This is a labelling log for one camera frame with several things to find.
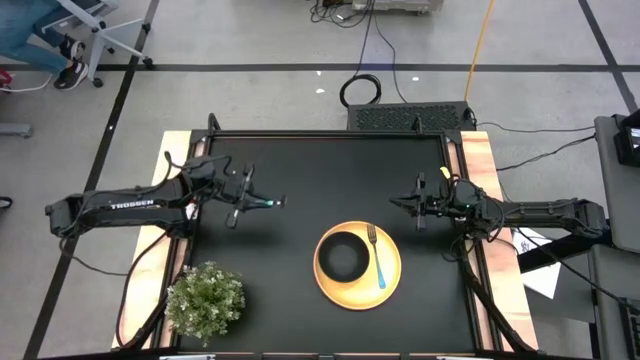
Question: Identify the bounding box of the grey cabinet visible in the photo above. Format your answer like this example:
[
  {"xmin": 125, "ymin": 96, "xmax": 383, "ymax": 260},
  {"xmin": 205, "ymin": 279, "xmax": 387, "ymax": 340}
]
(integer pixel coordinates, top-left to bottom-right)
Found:
[{"xmin": 593, "ymin": 113, "xmax": 640, "ymax": 254}]

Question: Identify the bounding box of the yellow round plate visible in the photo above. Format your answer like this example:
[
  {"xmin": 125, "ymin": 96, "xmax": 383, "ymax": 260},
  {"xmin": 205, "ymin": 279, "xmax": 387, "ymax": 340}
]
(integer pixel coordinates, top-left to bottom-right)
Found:
[{"xmin": 312, "ymin": 220, "xmax": 403, "ymax": 312}]

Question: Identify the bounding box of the black aluminium table frame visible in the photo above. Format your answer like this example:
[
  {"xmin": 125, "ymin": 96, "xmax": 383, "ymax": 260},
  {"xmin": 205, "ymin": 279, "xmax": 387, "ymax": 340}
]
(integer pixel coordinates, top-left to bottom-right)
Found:
[{"xmin": 117, "ymin": 112, "xmax": 539, "ymax": 356}]

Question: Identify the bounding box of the person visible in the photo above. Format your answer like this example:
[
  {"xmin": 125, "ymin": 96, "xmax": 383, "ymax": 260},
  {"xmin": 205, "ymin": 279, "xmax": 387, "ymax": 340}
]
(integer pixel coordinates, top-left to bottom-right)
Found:
[{"xmin": 0, "ymin": 0, "xmax": 90, "ymax": 92}]

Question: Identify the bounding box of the black device with screen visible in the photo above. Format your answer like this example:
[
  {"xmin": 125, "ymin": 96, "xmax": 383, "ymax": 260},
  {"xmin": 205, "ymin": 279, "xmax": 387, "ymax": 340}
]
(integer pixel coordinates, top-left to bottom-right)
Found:
[{"xmin": 613, "ymin": 109, "xmax": 640, "ymax": 169}]

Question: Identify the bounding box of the white office chair base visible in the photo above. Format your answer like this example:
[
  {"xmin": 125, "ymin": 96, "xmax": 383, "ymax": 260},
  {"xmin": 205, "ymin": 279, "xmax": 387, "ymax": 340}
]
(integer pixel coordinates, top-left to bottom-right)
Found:
[{"xmin": 42, "ymin": 0, "xmax": 155, "ymax": 89}]

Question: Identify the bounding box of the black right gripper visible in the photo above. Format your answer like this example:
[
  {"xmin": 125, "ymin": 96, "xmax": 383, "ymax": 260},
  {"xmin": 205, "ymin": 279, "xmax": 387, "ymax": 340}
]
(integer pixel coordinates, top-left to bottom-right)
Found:
[{"xmin": 390, "ymin": 172, "xmax": 454, "ymax": 232}]

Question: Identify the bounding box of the dark grey ceramic bowl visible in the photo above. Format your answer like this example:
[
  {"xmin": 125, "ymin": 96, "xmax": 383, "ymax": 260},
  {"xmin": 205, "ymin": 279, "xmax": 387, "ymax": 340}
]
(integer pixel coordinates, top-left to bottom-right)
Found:
[{"xmin": 317, "ymin": 231, "xmax": 371, "ymax": 284}]

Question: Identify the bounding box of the coiled black cable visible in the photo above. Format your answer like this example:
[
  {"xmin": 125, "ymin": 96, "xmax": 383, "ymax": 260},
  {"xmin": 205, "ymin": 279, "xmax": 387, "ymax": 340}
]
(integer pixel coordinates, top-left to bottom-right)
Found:
[{"xmin": 338, "ymin": 73, "xmax": 384, "ymax": 109}]

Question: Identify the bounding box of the white paper sheet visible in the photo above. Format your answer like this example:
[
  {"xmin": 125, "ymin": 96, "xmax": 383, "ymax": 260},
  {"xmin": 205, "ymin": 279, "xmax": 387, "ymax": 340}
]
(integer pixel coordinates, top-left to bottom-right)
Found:
[{"xmin": 519, "ymin": 227, "xmax": 564, "ymax": 300}]

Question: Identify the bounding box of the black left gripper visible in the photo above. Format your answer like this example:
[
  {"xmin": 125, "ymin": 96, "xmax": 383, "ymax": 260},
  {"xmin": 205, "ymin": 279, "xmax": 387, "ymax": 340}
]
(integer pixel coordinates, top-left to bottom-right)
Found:
[{"xmin": 214, "ymin": 163, "xmax": 276, "ymax": 230}]

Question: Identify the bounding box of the long yellow cable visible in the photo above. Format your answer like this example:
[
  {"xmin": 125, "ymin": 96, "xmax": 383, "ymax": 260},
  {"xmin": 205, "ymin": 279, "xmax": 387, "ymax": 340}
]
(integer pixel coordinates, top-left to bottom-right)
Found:
[{"xmin": 463, "ymin": 0, "xmax": 497, "ymax": 103}]

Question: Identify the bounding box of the green potted plant black pot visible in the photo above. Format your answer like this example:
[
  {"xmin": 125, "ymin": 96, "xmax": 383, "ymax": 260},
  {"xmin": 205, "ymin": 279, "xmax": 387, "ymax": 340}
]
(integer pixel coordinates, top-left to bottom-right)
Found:
[{"xmin": 164, "ymin": 260, "xmax": 247, "ymax": 349}]

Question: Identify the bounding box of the metal fork blue handle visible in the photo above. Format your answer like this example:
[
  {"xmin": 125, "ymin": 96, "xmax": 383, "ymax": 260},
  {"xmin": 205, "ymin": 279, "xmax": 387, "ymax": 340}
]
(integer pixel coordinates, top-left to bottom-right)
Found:
[{"xmin": 366, "ymin": 222, "xmax": 388, "ymax": 290}]

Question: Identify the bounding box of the black looped base cable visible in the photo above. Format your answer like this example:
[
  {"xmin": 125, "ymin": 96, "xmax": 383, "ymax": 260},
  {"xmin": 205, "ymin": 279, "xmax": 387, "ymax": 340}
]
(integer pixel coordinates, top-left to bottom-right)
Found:
[{"xmin": 114, "ymin": 230, "xmax": 174, "ymax": 348}]

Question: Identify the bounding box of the black floor cable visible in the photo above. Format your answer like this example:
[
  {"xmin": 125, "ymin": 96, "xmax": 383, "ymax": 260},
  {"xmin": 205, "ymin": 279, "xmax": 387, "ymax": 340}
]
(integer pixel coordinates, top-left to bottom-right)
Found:
[
  {"xmin": 474, "ymin": 119, "xmax": 596, "ymax": 135},
  {"xmin": 494, "ymin": 133, "xmax": 596, "ymax": 172}
]

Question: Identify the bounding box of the black perforated computer case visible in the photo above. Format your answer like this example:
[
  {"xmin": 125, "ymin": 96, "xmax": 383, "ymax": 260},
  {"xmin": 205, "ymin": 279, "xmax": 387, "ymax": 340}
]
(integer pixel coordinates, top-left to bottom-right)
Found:
[{"xmin": 346, "ymin": 101, "xmax": 476, "ymax": 132}]

